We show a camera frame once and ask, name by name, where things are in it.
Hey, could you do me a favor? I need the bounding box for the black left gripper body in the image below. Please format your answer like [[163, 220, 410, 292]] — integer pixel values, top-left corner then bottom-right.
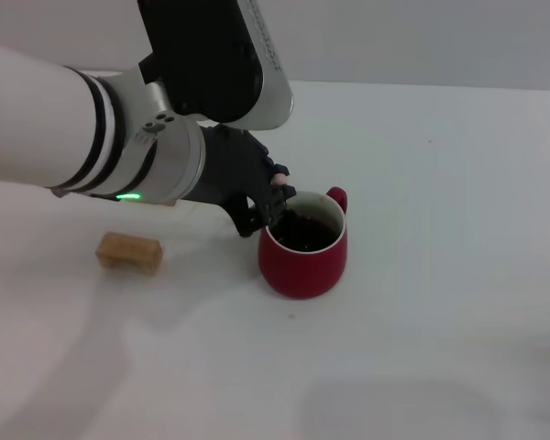
[[178, 126, 275, 217]]

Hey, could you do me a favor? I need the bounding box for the red cup with coffee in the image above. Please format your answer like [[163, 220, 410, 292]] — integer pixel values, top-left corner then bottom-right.
[[258, 186, 349, 301]]

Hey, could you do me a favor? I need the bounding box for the plain notched wooden block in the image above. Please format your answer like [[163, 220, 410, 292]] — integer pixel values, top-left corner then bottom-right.
[[94, 231, 163, 277]]

